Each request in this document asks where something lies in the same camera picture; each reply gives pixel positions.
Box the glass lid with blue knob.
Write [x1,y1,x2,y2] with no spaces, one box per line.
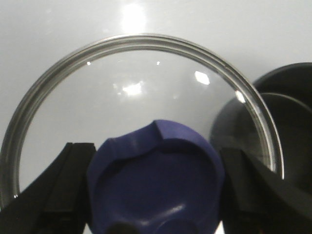
[0,34,284,234]

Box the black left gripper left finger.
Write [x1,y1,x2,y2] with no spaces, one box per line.
[0,143,95,234]

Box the dark blue saucepan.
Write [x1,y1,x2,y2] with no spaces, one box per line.
[210,62,312,194]

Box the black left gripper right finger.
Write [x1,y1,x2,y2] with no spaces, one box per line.
[220,148,312,234]

